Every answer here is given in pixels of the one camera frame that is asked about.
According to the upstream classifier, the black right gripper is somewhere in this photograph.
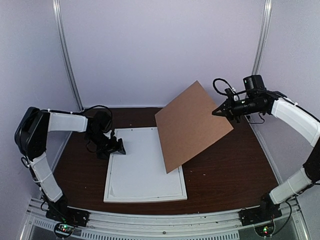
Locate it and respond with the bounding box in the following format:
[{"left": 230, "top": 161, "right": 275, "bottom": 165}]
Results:
[{"left": 212, "top": 94, "right": 263, "bottom": 123}]

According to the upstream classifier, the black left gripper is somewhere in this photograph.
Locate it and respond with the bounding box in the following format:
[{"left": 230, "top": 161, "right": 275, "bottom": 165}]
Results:
[{"left": 86, "top": 130, "right": 126, "bottom": 160}]

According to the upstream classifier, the red and dark photo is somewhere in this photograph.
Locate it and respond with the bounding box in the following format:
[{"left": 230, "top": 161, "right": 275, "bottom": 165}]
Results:
[{"left": 109, "top": 127, "right": 183, "bottom": 198}]

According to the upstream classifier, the white picture frame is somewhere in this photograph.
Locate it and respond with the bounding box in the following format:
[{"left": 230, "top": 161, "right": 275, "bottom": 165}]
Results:
[{"left": 103, "top": 126, "right": 188, "bottom": 204}]

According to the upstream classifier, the brown backing board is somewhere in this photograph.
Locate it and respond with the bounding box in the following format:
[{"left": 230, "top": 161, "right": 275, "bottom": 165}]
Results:
[{"left": 155, "top": 81, "right": 234, "bottom": 173}]

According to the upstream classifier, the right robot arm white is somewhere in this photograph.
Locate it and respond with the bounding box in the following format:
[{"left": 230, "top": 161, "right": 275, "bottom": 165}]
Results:
[{"left": 212, "top": 89, "right": 320, "bottom": 221}]

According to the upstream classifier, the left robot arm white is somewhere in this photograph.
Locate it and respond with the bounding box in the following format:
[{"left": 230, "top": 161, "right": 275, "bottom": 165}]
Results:
[{"left": 14, "top": 107, "right": 126, "bottom": 203}]

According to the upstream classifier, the left controller board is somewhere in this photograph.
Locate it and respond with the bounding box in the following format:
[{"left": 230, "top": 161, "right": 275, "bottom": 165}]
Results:
[{"left": 53, "top": 222, "right": 75, "bottom": 239}]

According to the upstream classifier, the controller board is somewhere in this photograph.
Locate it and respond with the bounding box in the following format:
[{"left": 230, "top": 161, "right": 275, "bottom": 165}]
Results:
[
  {"left": 53, "top": 222, "right": 75, "bottom": 239},
  {"left": 254, "top": 222, "right": 276, "bottom": 238}
]

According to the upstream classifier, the right controller board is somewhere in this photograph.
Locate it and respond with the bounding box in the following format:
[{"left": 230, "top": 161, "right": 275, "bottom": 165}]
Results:
[{"left": 254, "top": 222, "right": 276, "bottom": 238}]

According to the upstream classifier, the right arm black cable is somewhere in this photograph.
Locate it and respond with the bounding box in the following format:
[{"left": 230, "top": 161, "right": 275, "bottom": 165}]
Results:
[{"left": 212, "top": 78, "right": 237, "bottom": 97}]

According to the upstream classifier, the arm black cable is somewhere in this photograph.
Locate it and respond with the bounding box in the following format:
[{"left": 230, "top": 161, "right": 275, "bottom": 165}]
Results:
[
  {"left": 212, "top": 78, "right": 237, "bottom": 97},
  {"left": 83, "top": 104, "right": 112, "bottom": 118}
]

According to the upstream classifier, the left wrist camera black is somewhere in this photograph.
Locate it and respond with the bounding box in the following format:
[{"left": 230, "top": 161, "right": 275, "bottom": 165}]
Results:
[{"left": 94, "top": 110, "right": 113, "bottom": 133}]

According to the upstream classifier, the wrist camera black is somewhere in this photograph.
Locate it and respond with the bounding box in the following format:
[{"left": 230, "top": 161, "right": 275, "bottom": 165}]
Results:
[
  {"left": 94, "top": 110, "right": 113, "bottom": 133},
  {"left": 243, "top": 74, "right": 266, "bottom": 95}
]

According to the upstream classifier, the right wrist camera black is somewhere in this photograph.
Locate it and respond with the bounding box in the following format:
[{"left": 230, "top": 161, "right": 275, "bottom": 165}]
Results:
[{"left": 243, "top": 74, "right": 266, "bottom": 95}]

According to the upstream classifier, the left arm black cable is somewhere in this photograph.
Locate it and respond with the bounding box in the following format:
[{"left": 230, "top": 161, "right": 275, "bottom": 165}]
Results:
[{"left": 83, "top": 104, "right": 112, "bottom": 118}]

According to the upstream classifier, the aluminium corner post right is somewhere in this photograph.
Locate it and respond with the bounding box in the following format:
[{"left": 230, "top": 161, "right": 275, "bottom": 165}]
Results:
[{"left": 251, "top": 0, "right": 273, "bottom": 75}]

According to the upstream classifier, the aluminium corner post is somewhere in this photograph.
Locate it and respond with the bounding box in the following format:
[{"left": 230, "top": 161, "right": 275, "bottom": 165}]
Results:
[
  {"left": 251, "top": 0, "right": 273, "bottom": 75},
  {"left": 52, "top": 0, "right": 84, "bottom": 111}
]

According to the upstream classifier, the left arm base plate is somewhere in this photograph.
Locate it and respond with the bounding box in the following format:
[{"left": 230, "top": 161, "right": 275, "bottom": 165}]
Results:
[{"left": 43, "top": 193, "right": 90, "bottom": 227}]

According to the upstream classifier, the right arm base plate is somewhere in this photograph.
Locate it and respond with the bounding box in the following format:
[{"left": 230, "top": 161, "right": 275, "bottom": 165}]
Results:
[{"left": 238, "top": 194, "right": 282, "bottom": 227}]

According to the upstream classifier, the aluminium front rail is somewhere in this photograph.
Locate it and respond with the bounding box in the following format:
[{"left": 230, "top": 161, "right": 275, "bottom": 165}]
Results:
[{"left": 18, "top": 194, "right": 305, "bottom": 240}]

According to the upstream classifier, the aluminium corner post left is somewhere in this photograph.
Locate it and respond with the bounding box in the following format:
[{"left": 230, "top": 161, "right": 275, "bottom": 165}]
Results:
[{"left": 52, "top": 0, "right": 84, "bottom": 111}]

